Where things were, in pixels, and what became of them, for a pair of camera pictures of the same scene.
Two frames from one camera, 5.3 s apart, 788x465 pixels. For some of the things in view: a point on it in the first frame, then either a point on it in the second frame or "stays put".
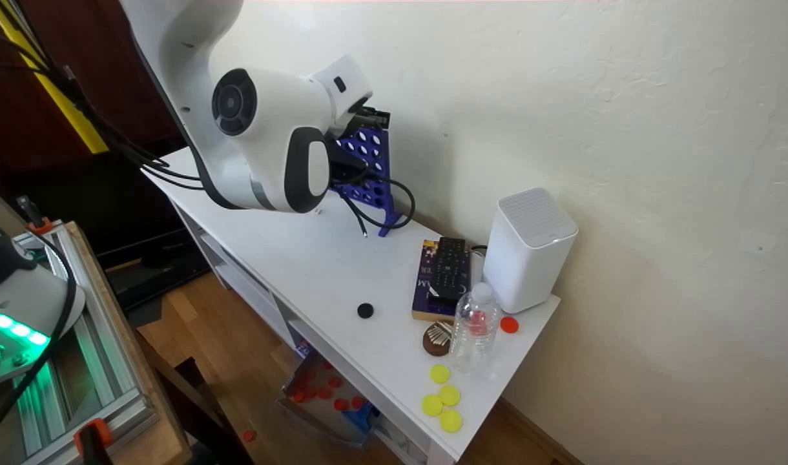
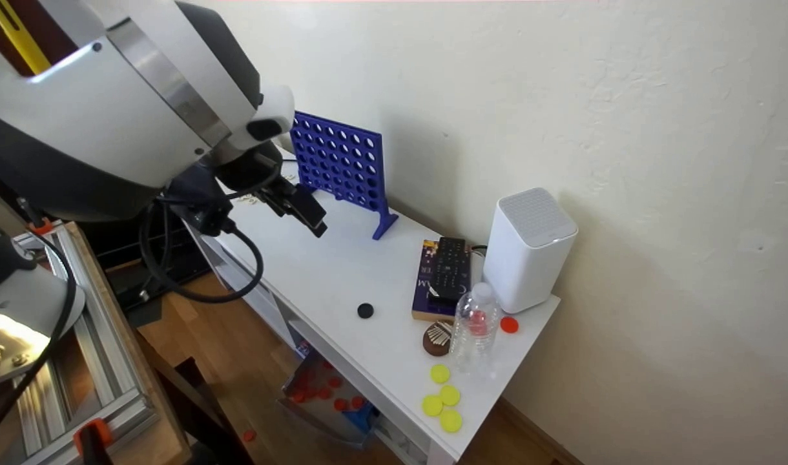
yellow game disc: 449,396 stays put
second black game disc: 365,310 stays put
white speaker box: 528,250 stays put
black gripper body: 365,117 → 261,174
